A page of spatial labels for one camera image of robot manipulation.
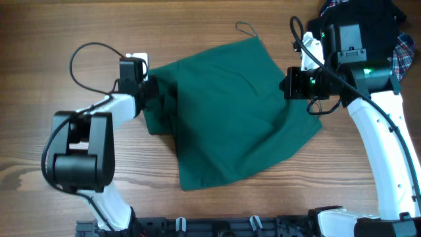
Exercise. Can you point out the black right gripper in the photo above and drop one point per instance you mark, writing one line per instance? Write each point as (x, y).
(289, 85)

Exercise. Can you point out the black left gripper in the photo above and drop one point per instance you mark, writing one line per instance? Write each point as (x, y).
(152, 85)

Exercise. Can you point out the green cloth drawstring bag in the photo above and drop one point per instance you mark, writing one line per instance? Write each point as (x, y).
(227, 115)

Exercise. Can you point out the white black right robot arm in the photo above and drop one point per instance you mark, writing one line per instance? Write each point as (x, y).
(336, 64)

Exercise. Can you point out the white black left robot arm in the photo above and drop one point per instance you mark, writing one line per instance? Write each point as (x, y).
(79, 157)

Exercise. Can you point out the dark navy garment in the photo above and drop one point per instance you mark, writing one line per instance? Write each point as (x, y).
(379, 22)

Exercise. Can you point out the red blue plaid shirt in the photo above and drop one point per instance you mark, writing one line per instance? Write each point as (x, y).
(403, 54)

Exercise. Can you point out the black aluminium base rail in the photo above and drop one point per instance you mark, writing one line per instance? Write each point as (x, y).
(295, 225)

